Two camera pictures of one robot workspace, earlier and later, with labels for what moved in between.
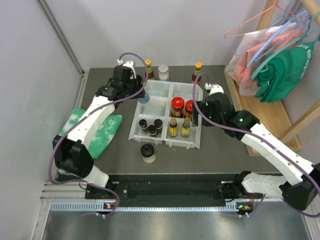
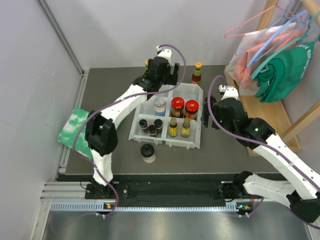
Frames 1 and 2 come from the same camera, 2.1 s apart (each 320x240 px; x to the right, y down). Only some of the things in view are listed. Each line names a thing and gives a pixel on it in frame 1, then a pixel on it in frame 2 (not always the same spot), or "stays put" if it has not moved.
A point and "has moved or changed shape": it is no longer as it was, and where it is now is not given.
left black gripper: (138, 84) -> (170, 79)
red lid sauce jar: (189, 106) stays put
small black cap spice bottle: (158, 124) stays put
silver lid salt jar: (144, 100) has moved or changed shape
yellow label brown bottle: (185, 129) stays put
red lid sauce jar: (177, 104) stays put
